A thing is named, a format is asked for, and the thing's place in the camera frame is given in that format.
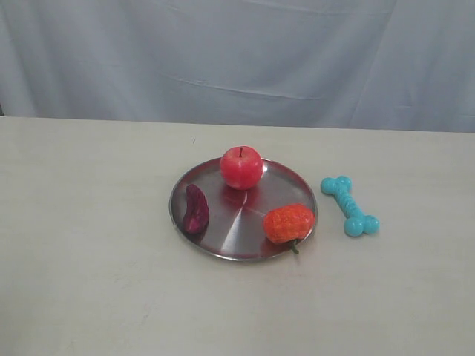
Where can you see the light blue backdrop cloth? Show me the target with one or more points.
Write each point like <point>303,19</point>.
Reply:
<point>405,65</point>

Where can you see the round stainless steel plate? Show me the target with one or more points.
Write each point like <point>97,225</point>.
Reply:
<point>235,229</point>

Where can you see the dark purple sweet potato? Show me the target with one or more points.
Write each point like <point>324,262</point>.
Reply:
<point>196,217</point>

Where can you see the red apple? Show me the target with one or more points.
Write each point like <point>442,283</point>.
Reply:
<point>241,167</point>

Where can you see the teal toy bone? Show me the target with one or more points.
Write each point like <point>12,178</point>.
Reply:
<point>357,222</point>

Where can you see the orange toy strawberry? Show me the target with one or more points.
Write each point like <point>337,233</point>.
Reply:
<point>288,224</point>

